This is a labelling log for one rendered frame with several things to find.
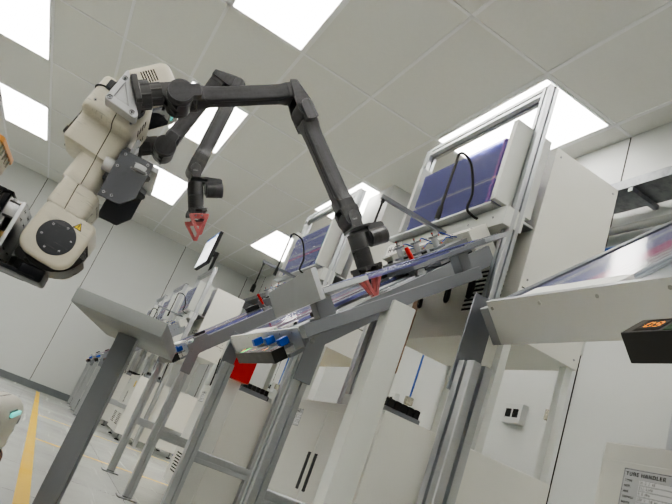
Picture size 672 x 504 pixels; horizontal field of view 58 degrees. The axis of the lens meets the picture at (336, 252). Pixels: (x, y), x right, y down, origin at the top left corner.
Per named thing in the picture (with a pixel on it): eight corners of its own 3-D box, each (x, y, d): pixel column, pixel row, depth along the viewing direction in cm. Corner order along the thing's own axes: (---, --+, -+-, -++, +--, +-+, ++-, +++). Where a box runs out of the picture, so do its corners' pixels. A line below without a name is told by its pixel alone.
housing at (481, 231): (484, 271, 196) (468, 230, 196) (403, 287, 239) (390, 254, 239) (501, 262, 200) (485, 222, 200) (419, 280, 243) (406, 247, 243)
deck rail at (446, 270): (309, 352, 163) (301, 330, 163) (306, 352, 165) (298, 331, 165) (495, 263, 196) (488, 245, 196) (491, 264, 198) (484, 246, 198)
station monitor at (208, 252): (204, 264, 638) (220, 230, 652) (192, 271, 690) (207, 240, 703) (216, 270, 643) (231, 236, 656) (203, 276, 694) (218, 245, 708)
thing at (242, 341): (306, 352, 165) (296, 327, 165) (237, 354, 224) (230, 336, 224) (310, 350, 166) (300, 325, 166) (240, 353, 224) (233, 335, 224)
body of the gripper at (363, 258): (368, 271, 193) (361, 249, 193) (384, 267, 183) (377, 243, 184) (351, 277, 190) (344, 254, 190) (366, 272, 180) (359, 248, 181)
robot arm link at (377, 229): (337, 220, 192) (347, 211, 184) (368, 212, 197) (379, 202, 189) (350, 255, 190) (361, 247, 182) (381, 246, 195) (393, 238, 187)
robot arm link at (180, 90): (298, 90, 202) (307, 74, 193) (308, 127, 199) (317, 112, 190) (162, 96, 185) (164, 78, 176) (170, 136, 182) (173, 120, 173)
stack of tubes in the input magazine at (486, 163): (487, 202, 203) (507, 136, 212) (405, 231, 249) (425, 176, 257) (515, 220, 207) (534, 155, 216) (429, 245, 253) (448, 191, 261)
